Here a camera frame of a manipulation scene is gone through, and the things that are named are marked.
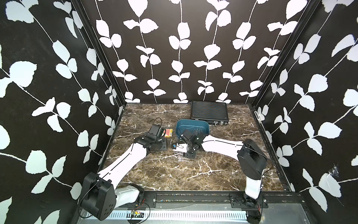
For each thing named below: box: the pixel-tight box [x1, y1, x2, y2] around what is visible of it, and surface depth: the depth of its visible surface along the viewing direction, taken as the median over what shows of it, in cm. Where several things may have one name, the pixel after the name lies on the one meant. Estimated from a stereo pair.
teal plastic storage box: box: [175, 119, 211, 140], surface depth 106 cm
